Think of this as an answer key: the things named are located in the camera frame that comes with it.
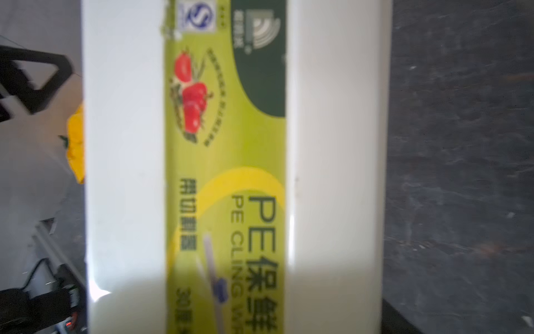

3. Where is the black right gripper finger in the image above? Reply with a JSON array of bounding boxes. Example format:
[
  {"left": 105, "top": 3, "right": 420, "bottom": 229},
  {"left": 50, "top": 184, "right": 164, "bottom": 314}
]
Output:
[{"left": 380, "top": 299, "right": 422, "bottom": 334}]

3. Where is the cream wrap dispenser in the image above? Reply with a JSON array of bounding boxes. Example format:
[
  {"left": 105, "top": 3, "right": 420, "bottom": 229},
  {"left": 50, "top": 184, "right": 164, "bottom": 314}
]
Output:
[{"left": 81, "top": 1, "right": 392, "bottom": 333}]

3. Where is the yellow plush toy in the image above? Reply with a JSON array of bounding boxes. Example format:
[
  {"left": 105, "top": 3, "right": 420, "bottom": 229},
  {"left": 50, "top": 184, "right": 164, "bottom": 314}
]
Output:
[{"left": 59, "top": 104, "right": 86, "bottom": 185}]

